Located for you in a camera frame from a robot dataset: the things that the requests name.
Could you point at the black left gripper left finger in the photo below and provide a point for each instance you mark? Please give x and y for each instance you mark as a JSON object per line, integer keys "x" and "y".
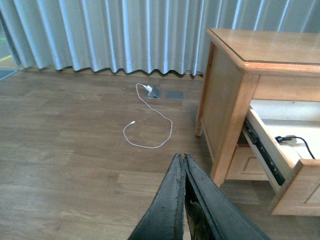
{"x": 164, "y": 219}

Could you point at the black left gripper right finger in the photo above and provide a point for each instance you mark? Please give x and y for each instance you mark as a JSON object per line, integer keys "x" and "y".
{"x": 210, "y": 215}

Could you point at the wooden drawer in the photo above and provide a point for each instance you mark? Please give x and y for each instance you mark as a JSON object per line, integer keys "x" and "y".
{"x": 293, "y": 170}
{"x": 245, "y": 165}

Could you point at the white charger adapter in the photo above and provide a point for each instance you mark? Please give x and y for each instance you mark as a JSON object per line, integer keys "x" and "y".
{"x": 295, "y": 141}

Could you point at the closed metal floor socket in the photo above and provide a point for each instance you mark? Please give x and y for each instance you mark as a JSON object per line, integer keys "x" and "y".
{"x": 175, "y": 95}

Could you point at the open metal floor socket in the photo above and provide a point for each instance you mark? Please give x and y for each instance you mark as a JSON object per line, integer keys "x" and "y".
{"x": 155, "y": 94}

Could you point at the wooden nightstand cabinet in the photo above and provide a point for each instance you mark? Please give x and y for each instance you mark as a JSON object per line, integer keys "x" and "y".
{"x": 246, "y": 65}

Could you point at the light grey pleated curtain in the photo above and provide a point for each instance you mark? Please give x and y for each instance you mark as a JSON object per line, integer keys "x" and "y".
{"x": 133, "y": 35}

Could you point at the white wall plug adapter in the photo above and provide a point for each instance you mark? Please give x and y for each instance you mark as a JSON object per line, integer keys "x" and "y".
{"x": 148, "y": 88}

